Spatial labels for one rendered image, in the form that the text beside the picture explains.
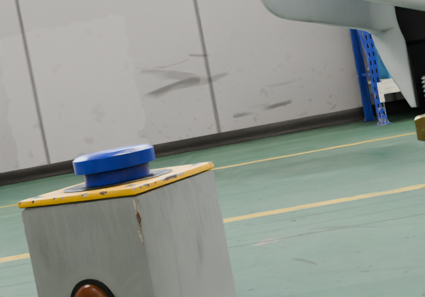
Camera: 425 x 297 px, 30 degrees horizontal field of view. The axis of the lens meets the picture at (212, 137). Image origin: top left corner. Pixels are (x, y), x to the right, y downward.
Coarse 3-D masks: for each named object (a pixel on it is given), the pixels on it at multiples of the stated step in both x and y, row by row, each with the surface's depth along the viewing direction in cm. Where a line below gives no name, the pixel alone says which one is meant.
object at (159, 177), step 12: (168, 168) 41; (180, 168) 39; (192, 168) 38; (204, 168) 39; (132, 180) 37; (144, 180) 36; (156, 180) 36; (168, 180) 36; (60, 192) 38; (72, 192) 37; (84, 192) 36; (96, 192) 35; (108, 192) 35; (120, 192) 35; (132, 192) 34; (24, 204) 37; (36, 204) 37; (48, 204) 37
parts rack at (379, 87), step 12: (360, 36) 480; (360, 48) 511; (372, 48) 457; (360, 60) 514; (372, 60) 457; (360, 72) 514; (372, 72) 458; (360, 84) 513; (372, 84) 458; (384, 84) 457; (384, 108) 458; (372, 120) 512; (384, 120) 459
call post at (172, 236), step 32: (160, 192) 36; (192, 192) 38; (32, 224) 37; (64, 224) 36; (96, 224) 35; (128, 224) 35; (160, 224) 35; (192, 224) 38; (32, 256) 38; (64, 256) 37; (96, 256) 36; (128, 256) 35; (160, 256) 35; (192, 256) 37; (224, 256) 40; (64, 288) 37; (128, 288) 35; (160, 288) 35; (192, 288) 37; (224, 288) 39
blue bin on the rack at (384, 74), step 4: (376, 52) 477; (376, 56) 485; (380, 60) 475; (380, 64) 479; (384, 64) 466; (380, 68) 482; (384, 68) 469; (380, 72) 485; (384, 72) 472; (388, 72) 462; (380, 76) 489; (384, 76) 476; (388, 76) 464
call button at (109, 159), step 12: (144, 144) 39; (84, 156) 38; (96, 156) 37; (108, 156) 37; (120, 156) 37; (132, 156) 37; (144, 156) 38; (84, 168) 37; (96, 168) 37; (108, 168) 37; (120, 168) 37; (132, 168) 38; (144, 168) 38; (96, 180) 38; (108, 180) 37; (120, 180) 37
